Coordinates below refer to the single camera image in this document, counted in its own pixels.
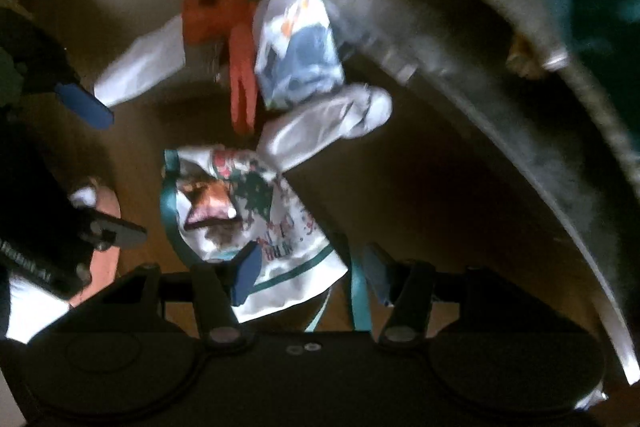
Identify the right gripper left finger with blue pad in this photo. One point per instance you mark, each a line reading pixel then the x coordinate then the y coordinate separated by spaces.
pixel 220 287

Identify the white paper sheet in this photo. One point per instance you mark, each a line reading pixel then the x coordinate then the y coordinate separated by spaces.
pixel 150 60

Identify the white christmas gift bag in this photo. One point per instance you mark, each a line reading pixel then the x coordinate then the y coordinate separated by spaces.
pixel 216 200

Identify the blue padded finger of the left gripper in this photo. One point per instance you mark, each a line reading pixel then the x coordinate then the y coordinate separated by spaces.
pixel 85 105

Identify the orange foam net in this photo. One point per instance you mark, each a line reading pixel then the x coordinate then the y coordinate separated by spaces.
pixel 231 22

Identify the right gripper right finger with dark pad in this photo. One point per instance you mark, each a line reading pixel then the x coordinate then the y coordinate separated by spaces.
pixel 406 287

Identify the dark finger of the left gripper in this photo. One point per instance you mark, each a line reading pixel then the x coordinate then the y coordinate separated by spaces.
pixel 108 232

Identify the crumpled white tissue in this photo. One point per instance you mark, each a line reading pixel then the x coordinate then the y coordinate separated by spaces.
pixel 306 130

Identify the blue white crumpled wrapper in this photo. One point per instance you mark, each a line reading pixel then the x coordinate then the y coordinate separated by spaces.
pixel 296 56

